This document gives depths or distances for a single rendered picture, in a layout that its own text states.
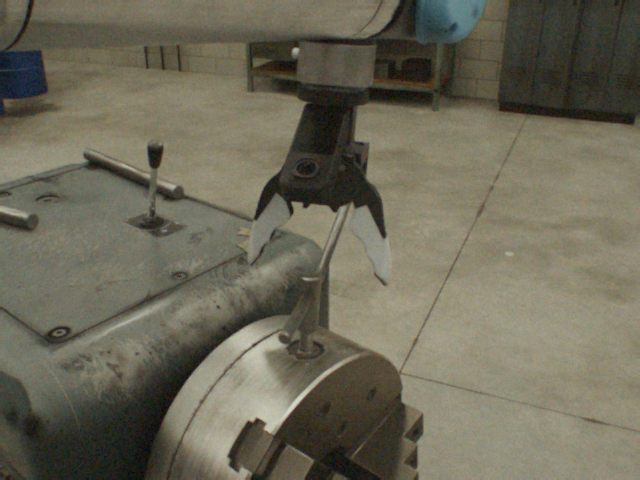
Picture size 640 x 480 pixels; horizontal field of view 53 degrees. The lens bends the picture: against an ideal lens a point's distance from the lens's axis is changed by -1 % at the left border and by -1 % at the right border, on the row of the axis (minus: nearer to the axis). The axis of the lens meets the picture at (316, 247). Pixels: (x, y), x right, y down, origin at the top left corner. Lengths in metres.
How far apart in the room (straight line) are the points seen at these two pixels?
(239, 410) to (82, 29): 0.45
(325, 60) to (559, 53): 5.92
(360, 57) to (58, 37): 0.39
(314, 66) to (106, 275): 0.38
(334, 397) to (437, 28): 0.39
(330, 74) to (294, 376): 0.29
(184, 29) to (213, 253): 0.56
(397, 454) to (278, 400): 0.18
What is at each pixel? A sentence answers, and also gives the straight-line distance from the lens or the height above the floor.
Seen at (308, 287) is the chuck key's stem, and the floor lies 1.31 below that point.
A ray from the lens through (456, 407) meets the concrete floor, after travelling 2.57.
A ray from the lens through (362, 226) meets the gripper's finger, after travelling 0.65.
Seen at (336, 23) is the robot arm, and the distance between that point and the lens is 0.39.
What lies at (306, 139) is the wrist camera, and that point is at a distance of 0.61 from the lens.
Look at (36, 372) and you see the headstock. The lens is 0.68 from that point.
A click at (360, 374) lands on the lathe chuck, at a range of 0.71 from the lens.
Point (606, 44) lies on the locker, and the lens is 6.54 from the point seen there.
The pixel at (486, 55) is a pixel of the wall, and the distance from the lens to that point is 7.17.
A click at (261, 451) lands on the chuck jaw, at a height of 1.20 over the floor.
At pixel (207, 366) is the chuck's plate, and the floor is 1.22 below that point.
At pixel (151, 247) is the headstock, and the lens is 0.88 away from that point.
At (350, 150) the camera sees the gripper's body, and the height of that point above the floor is 1.43.
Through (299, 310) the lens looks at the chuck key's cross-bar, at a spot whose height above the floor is 1.31.
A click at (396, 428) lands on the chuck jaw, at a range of 0.78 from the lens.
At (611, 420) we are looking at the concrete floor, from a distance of 2.69.
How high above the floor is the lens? 1.64
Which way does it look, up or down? 27 degrees down
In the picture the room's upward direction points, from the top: straight up
